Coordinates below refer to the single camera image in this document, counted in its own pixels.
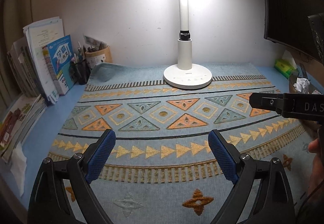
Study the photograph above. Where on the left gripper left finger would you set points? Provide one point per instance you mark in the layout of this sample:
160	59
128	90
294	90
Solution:
49	201

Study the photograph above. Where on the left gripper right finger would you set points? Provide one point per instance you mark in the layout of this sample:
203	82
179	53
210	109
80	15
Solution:
273	202

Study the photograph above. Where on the paper ball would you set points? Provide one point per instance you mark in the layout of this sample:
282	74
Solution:
302	85

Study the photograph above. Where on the person's right hand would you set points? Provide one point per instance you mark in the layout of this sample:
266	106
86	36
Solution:
317	168

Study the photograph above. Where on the wicker waste basket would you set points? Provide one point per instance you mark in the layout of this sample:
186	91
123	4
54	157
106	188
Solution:
311	125

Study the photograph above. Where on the white tissue sheet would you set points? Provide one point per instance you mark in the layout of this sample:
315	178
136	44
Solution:
18	168

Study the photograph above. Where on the green tissue pack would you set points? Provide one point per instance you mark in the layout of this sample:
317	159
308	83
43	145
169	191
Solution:
286	65

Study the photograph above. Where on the flat lying books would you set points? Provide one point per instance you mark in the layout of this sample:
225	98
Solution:
18	122

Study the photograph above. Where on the patterned blue woven mat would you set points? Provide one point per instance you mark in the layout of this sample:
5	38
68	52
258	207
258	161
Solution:
161	169

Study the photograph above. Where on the black monitor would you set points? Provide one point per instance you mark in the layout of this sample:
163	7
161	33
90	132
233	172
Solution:
287	23

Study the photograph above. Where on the white desk lamp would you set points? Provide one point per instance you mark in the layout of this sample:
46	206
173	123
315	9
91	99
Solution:
185	74

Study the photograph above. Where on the white paper stack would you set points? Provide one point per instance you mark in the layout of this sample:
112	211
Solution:
28	63

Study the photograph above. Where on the black mesh pen cup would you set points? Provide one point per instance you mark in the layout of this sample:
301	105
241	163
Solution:
79	66

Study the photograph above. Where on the blue study book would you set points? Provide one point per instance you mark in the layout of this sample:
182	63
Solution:
58	55

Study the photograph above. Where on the wooden pen holder box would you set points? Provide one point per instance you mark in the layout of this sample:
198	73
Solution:
98	52

